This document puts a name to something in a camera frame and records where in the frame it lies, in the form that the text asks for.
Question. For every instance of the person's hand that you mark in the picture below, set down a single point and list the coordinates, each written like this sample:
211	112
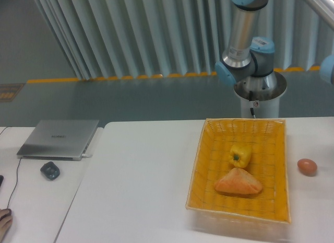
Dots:
5	224

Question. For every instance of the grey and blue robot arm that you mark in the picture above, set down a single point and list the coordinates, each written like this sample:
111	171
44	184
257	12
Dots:
238	60

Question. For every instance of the yellow bell pepper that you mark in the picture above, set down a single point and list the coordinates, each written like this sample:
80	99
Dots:
240	155

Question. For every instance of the black computer mouse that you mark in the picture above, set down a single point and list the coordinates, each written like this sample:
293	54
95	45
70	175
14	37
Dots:
9	212

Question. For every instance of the black keyboard edge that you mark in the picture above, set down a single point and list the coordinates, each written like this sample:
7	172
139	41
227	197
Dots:
1	180

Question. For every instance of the silver closed laptop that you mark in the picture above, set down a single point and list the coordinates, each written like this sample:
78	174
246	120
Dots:
59	139

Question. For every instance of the triangular toast sandwich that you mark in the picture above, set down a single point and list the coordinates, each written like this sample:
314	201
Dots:
238	181

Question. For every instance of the yellow wicker basket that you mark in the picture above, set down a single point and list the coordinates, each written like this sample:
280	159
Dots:
268	164

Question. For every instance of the brown egg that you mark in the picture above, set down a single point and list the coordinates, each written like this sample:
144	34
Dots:
307	166

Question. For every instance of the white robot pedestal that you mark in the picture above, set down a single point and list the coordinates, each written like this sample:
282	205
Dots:
260	96

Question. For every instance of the silver metal frame bar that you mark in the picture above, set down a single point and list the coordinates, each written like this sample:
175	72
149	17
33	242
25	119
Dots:
324	8

